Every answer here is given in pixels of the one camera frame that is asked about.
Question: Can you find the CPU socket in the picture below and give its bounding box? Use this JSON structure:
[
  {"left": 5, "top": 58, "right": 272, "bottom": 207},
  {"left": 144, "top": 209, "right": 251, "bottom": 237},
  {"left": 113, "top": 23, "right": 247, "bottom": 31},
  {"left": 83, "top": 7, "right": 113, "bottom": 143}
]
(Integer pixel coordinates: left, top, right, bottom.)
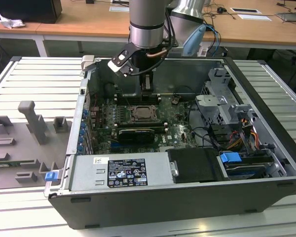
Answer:
[{"left": 129, "top": 104, "right": 162, "bottom": 123}]

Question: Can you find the black graphics card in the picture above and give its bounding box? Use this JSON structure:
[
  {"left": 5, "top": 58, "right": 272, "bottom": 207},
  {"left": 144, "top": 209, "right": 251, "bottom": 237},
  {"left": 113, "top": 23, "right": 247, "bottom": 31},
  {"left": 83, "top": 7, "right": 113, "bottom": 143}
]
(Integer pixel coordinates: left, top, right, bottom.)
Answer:
[{"left": 117, "top": 127, "right": 155, "bottom": 144}]

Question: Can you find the green motherboard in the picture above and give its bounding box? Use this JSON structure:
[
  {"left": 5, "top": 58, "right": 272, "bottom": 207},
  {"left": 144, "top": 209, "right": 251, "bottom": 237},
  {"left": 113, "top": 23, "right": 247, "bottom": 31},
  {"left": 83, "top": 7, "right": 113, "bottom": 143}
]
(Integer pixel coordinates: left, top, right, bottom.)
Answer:
[{"left": 88, "top": 95, "right": 204, "bottom": 155}]

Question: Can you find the grey metal drive cage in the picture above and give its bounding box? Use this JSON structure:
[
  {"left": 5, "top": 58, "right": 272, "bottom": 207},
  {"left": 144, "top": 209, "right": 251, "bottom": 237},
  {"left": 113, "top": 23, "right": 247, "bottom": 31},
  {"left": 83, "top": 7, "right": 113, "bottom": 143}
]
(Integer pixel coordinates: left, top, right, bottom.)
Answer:
[{"left": 194, "top": 68, "right": 257, "bottom": 129}]

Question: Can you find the blue expansion card clip row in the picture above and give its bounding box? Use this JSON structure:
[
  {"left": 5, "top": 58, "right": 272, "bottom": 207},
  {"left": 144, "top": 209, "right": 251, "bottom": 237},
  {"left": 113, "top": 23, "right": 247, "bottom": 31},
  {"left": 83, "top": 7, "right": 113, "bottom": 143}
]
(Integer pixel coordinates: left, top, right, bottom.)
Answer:
[{"left": 77, "top": 106, "right": 91, "bottom": 155}]

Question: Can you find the wooden desk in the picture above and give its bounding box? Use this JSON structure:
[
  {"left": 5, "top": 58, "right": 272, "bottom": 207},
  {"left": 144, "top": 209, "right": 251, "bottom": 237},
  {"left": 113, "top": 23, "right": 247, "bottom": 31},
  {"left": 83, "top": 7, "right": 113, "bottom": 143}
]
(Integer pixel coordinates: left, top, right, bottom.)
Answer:
[
  {"left": 36, "top": 0, "right": 296, "bottom": 59},
  {"left": 0, "top": 0, "right": 72, "bottom": 58}
]

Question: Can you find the black plastic shroud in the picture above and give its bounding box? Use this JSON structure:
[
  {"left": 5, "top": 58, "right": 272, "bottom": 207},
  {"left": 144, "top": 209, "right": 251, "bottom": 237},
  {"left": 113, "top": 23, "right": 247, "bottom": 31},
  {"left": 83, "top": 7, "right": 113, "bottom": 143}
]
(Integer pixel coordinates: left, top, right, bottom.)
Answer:
[{"left": 167, "top": 148, "right": 222, "bottom": 184}]

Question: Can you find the white paper sheet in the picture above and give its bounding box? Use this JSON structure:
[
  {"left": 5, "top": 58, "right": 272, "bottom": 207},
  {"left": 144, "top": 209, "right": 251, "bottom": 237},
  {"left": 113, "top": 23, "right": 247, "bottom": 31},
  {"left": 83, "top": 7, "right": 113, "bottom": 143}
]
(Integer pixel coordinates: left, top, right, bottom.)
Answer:
[{"left": 237, "top": 14, "right": 273, "bottom": 22}]

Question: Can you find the silver power supply with label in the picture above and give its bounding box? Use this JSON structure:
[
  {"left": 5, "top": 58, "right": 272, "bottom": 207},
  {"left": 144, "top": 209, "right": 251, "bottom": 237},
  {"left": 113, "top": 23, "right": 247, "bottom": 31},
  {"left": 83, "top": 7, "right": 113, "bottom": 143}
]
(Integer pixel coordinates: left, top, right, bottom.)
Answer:
[{"left": 69, "top": 152, "right": 180, "bottom": 193}]

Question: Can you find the hard disk in blue carrier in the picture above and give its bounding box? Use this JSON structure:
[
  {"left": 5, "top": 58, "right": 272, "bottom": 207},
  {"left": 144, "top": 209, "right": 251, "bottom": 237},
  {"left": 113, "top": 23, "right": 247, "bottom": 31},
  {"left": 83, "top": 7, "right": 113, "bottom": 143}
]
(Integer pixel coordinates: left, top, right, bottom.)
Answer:
[{"left": 218, "top": 152, "right": 274, "bottom": 180}]

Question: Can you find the black computer box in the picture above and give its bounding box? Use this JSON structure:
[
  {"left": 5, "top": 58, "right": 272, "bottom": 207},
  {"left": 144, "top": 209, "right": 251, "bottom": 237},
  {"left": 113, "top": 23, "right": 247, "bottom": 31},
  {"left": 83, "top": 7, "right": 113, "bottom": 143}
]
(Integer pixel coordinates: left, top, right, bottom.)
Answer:
[{"left": 0, "top": 0, "right": 63, "bottom": 24}]

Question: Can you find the crumpled white paper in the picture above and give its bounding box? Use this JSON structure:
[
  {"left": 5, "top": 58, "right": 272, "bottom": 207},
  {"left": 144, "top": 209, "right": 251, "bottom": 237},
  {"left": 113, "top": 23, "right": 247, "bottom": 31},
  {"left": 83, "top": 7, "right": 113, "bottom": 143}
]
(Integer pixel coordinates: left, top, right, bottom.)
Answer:
[{"left": 0, "top": 13, "right": 26, "bottom": 30}]

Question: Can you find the black open PC case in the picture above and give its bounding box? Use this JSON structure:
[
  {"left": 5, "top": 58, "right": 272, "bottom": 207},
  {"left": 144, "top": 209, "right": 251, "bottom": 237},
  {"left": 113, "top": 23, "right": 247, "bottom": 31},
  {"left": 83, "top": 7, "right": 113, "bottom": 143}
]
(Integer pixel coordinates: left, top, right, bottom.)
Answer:
[{"left": 43, "top": 55, "right": 296, "bottom": 229}]

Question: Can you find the grey parts rack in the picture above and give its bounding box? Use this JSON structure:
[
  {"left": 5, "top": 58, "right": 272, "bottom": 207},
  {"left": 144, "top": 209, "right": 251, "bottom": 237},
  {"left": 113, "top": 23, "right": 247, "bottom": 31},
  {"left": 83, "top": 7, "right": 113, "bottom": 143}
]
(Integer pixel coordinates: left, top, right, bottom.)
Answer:
[{"left": 0, "top": 100, "right": 74, "bottom": 191}]

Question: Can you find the blue case latch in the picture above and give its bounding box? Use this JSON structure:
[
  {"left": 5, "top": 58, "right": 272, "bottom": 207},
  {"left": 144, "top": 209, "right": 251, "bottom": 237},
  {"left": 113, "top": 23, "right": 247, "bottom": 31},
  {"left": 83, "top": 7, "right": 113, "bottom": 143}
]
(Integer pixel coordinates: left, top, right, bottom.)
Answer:
[{"left": 45, "top": 172, "right": 58, "bottom": 183}]

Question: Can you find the green RAM stick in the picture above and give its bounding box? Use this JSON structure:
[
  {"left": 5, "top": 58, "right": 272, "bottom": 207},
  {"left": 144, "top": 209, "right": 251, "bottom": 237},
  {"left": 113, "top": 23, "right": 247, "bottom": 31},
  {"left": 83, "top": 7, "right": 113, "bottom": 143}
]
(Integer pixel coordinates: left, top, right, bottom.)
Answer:
[{"left": 0, "top": 160, "right": 37, "bottom": 167}]

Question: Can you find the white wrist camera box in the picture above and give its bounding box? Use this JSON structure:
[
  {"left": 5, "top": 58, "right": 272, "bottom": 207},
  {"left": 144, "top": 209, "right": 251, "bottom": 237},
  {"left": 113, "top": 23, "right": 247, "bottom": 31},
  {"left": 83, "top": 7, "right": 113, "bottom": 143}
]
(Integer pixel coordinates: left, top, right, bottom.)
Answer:
[{"left": 107, "top": 43, "right": 135, "bottom": 78}]

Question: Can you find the thin wire locking lever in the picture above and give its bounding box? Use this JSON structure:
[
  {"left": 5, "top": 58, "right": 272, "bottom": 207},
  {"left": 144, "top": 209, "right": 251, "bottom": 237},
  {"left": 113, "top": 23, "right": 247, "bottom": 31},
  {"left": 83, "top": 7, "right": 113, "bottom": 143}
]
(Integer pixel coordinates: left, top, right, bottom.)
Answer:
[{"left": 120, "top": 89, "right": 132, "bottom": 110}]

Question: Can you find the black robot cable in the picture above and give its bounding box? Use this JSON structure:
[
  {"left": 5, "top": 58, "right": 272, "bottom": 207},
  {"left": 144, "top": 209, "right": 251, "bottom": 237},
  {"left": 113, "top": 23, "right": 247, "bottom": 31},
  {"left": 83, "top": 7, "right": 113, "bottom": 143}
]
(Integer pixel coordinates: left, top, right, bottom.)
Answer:
[{"left": 128, "top": 6, "right": 179, "bottom": 76}]

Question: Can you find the grey case latch handle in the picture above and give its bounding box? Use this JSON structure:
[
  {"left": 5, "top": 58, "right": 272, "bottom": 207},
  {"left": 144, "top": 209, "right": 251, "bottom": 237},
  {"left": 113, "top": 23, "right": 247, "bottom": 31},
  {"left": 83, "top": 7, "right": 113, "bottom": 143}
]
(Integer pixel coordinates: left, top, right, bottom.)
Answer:
[{"left": 80, "top": 54, "right": 97, "bottom": 73}]

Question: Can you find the grey desk cable hatch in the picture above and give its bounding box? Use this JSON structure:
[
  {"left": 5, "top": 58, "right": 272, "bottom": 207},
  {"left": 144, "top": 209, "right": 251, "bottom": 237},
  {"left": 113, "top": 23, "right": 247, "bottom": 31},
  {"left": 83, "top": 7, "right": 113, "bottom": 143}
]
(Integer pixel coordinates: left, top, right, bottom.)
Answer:
[
  {"left": 230, "top": 7, "right": 262, "bottom": 14},
  {"left": 109, "top": 5, "right": 131, "bottom": 13}
]

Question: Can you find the blue cable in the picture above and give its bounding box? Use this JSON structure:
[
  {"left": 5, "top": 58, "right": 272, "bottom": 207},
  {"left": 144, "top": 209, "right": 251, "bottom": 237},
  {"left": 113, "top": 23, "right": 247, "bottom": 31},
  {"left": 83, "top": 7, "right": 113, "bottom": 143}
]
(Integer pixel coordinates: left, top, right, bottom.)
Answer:
[{"left": 204, "top": 24, "right": 222, "bottom": 57}]

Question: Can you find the yellow red wire bundle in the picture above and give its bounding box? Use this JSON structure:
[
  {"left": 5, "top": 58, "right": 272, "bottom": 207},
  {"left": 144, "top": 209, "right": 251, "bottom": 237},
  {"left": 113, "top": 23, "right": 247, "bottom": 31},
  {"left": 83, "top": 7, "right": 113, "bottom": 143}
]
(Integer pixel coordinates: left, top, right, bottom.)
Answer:
[{"left": 226, "top": 118, "right": 261, "bottom": 152}]

